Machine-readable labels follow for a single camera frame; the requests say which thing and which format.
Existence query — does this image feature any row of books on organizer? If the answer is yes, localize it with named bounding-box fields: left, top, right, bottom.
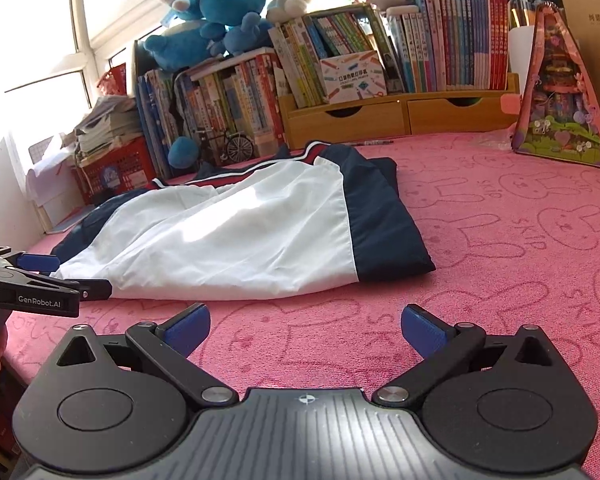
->
left=267, top=0, right=511, bottom=109

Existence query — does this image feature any small red plastic basket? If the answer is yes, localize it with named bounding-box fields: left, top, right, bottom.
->
left=97, top=62, right=129, bottom=96

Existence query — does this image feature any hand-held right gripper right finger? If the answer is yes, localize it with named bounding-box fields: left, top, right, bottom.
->
left=372, top=304, right=561, bottom=408

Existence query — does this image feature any round-head blue plush toy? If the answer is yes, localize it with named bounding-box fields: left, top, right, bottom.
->
left=200, top=0, right=274, bottom=57

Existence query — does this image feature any pink toy house package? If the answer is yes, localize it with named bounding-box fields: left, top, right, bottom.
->
left=510, top=4, right=600, bottom=172

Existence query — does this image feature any row of tall books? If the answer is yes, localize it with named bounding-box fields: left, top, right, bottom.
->
left=135, top=47, right=289, bottom=177

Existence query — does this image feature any cardboard box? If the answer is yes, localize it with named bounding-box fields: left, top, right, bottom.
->
left=559, top=0, right=600, bottom=112

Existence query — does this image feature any large blue plush toy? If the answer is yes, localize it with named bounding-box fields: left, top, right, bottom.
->
left=144, top=22, right=227, bottom=71

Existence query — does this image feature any window with white frame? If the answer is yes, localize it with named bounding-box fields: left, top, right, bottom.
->
left=0, top=0, right=192, bottom=202

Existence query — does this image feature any large red plastic basket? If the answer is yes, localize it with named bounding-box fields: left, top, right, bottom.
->
left=75, top=135, right=159, bottom=207

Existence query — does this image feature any navy and white jacket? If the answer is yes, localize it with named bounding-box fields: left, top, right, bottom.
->
left=50, top=142, right=437, bottom=302

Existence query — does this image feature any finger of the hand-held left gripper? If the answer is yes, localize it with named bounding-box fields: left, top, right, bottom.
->
left=77, top=279, right=114, bottom=302
left=0, top=246, right=61, bottom=274

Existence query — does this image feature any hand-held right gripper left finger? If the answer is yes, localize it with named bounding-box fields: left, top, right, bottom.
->
left=55, top=302, right=239, bottom=407

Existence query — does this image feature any white container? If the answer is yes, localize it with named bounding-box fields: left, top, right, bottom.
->
left=507, top=25, right=539, bottom=109

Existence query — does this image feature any miniature bicycle model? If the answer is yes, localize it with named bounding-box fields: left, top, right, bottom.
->
left=195, top=130, right=256, bottom=166

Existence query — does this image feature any white pencil print box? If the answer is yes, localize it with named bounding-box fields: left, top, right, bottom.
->
left=320, top=51, right=387, bottom=106

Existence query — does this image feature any wooden drawer organizer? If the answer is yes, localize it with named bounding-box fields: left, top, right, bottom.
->
left=277, top=72, right=522, bottom=151

